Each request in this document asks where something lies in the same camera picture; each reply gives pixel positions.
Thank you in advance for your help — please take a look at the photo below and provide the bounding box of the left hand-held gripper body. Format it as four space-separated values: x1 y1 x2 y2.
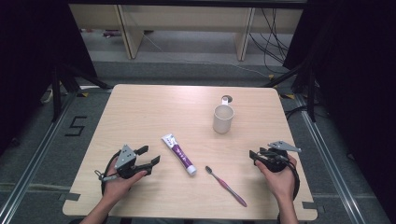
114 144 153 180

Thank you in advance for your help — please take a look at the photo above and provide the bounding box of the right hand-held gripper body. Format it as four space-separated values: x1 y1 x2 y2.
258 140 303 174

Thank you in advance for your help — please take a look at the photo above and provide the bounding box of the white and purple toothpaste tube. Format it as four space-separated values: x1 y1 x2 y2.
161 133 198 177

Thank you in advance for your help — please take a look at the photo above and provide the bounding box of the pink toothbrush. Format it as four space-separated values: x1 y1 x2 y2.
205 165 248 208

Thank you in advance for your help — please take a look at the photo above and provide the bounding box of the white cup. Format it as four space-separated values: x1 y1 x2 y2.
212 95 235 135

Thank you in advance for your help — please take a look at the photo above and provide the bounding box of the person's right hand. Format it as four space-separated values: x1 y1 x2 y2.
254 154 299 203

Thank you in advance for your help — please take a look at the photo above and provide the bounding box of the person's left hand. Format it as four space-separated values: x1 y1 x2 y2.
101 170 149 203

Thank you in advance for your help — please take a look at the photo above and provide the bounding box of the black metal stand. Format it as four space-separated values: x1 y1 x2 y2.
262 60 318 123
50 63 113 123

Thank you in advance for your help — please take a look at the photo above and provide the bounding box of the black curtain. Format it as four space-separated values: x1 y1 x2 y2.
283 0 396 216
0 0 98 157

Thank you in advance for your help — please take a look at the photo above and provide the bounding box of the light wooden shelf unit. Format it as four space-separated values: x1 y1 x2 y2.
68 3 304 62

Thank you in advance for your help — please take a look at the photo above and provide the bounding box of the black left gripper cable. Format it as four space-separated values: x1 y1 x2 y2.
94 149 122 197

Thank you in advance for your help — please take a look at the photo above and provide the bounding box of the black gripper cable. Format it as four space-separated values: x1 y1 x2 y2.
94 149 122 197
274 153 302 202

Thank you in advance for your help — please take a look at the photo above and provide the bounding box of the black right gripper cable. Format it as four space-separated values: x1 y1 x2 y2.
274 153 302 202

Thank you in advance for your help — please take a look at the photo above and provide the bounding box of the aluminium floor rail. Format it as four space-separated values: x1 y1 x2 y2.
293 92 368 224
0 91 78 224

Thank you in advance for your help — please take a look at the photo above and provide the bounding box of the bundle of black cables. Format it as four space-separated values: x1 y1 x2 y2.
248 7 292 75

